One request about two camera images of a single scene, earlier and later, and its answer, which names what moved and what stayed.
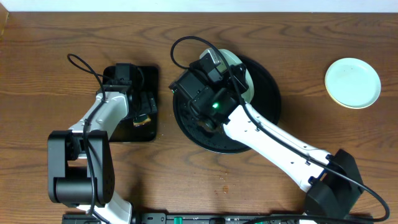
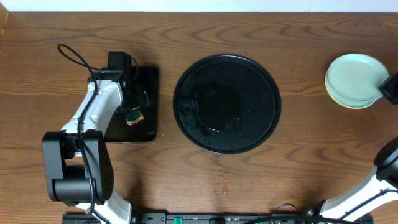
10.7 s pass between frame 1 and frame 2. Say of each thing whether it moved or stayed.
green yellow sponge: moved
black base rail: stayed
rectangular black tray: stayed
